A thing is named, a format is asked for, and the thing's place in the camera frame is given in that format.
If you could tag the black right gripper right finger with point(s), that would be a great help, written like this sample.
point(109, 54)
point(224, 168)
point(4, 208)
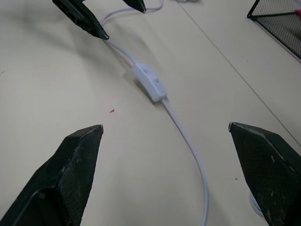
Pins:
point(270, 169)

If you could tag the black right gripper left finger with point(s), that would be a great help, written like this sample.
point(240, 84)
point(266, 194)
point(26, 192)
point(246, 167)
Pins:
point(54, 179)

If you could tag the pink item in mesh organizer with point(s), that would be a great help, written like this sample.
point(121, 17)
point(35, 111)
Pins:
point(298, 11)

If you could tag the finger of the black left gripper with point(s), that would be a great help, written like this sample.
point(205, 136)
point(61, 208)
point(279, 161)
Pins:
point(136, 4)
point(82, 16)

